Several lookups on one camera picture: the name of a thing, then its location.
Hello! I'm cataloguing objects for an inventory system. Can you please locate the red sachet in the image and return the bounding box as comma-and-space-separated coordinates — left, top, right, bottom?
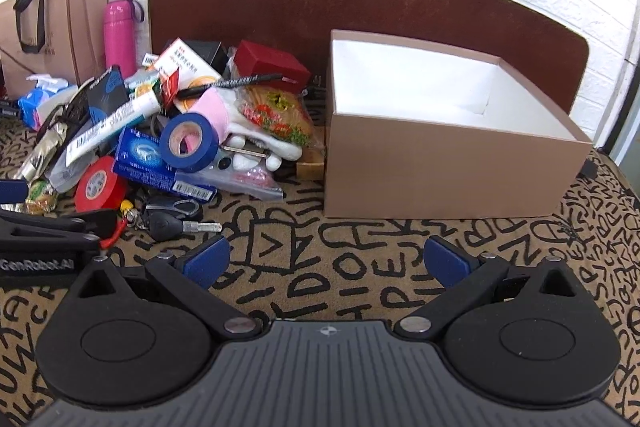
161, 69, 181, 106

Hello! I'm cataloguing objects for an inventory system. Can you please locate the clear zip bag with toiletries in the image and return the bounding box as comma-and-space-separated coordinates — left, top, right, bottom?
210, 152, 286, 200

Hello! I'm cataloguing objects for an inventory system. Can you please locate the silver foil packet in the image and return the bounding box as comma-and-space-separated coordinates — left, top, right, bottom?
19, 119, 77, 182

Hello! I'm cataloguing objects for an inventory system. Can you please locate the green cookie packet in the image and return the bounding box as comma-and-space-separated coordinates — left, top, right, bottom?
24, 181, 59, 216

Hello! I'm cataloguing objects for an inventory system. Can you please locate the green and white tube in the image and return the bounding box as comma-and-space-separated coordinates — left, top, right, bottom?
125, 69, 162, 91

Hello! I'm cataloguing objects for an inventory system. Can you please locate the pink thermos bottle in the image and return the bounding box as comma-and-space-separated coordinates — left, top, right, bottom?
103, 0, 147, 80

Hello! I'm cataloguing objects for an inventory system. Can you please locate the black box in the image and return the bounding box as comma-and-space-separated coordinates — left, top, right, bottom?
186, 40, 229, 70

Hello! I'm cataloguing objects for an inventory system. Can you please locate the wooden block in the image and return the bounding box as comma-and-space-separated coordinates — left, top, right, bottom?
296, 127, 326, 182

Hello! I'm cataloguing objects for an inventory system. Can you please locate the brown cardboard box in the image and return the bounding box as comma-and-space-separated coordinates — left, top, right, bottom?
322, 29, 593, 220

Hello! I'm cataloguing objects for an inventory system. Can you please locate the brown paper bag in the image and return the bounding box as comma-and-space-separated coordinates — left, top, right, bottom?
0, 0, 109, 98

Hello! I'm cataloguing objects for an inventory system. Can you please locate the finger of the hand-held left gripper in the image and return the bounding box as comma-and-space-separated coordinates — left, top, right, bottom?
0, 208, 119, 254
0, 179, 30, 206

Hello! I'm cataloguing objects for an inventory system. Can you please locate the dark brown wooden board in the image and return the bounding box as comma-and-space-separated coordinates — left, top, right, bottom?
147, 0, 590, 115

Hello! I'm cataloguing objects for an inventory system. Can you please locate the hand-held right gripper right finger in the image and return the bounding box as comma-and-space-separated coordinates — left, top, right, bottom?
392, 234, 593, 342

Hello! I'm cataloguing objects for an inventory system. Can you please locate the red box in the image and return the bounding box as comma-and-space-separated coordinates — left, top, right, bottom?
234, 40, 311, 86

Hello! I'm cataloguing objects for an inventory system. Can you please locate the red and green snack packet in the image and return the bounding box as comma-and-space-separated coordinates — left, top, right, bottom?
237, 87, 317, 148

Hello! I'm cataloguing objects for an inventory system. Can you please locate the white and orange medicine box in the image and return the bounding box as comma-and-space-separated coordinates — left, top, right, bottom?
152, 38, 222, 112

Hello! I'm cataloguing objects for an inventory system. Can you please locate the blue toothpaste box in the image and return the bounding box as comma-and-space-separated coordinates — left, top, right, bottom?
112, 127, 219, 202

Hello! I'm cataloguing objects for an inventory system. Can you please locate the black carabiner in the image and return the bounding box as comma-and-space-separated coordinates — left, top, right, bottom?
144, 198, 204, 221

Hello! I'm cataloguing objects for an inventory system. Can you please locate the red tape roll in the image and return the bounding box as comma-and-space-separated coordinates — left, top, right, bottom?
75, 156, 129, 214

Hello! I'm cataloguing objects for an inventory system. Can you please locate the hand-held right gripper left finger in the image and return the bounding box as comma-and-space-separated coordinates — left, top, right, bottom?
70, 234, 263, 343

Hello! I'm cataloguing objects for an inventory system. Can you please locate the black car key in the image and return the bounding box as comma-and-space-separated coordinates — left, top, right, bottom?
147, 211, 223, 242

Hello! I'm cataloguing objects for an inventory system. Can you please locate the blue tissue pack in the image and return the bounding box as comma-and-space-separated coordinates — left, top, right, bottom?
19, 74, 79, 130

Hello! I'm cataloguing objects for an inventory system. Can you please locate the blue tape roll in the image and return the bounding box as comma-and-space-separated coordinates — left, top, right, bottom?
160, 112, 220, 174

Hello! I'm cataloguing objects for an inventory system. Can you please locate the black marker pen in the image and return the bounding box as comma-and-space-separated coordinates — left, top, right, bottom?
176, 73, 284, 100

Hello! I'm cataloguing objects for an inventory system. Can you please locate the black and blue packet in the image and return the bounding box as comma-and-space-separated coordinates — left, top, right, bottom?
82, 66, 131, 126

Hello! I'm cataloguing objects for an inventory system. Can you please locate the pink cloth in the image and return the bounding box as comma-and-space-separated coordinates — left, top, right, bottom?
190, 88, 232, 134

